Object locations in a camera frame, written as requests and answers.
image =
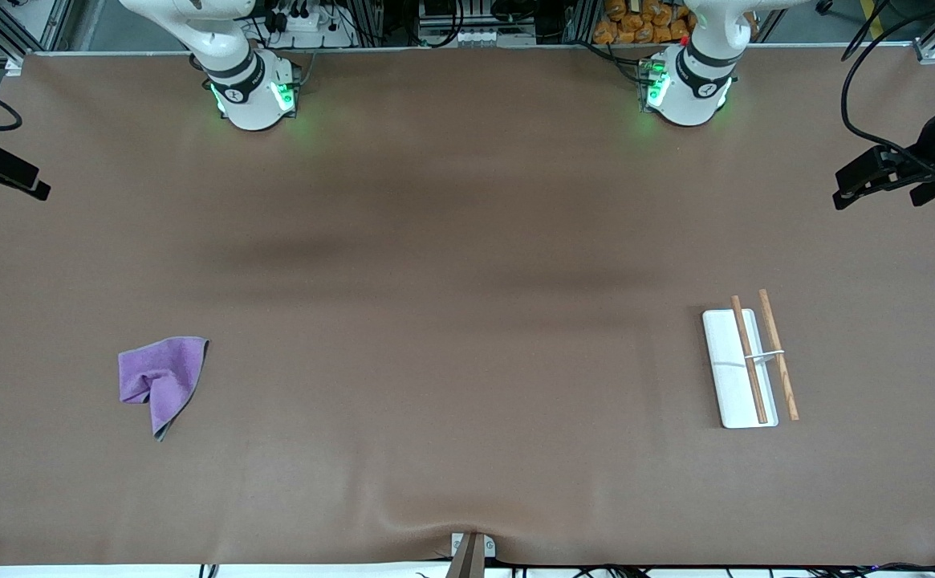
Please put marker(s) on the pile of orange snack packs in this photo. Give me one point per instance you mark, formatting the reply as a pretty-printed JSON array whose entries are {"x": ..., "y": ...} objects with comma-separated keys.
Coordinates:
[{"x": 636, "y": 20}]

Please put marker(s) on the white power strip with plugs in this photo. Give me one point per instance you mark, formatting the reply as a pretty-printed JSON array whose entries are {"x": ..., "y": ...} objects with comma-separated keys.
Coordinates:
[{"x": 306, "y": 24}]

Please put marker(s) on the white rectangular tray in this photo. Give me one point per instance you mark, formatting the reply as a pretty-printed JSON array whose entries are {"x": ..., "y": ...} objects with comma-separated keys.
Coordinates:
[{"x": 736, "y": 385}]

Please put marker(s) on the white box with ports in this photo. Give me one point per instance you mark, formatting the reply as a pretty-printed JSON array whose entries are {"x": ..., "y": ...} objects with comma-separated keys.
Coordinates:
[{"x": 479, "y": 36}]

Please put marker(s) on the purple microfibre towel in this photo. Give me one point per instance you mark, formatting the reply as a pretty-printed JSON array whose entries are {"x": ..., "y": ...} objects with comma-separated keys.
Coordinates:
[{"x": 166, "y": 373}]

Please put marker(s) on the right white Franka arm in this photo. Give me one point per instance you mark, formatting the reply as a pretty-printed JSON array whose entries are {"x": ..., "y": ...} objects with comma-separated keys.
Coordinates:
[{"x": 246, "y": 88}]

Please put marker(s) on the brown camera mount pole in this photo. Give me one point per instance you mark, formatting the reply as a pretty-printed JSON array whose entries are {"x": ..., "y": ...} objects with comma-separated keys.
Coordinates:
[{"x": 467, "y": 562}]

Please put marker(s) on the left white Franka arm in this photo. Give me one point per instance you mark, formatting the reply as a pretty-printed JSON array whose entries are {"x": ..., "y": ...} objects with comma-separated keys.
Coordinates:
[{"x": 696, "y": 80}]

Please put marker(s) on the grey metal bracket plate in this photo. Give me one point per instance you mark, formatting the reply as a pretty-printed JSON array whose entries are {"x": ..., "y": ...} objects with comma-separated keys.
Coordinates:
[{"x": 489, "y": 546}]

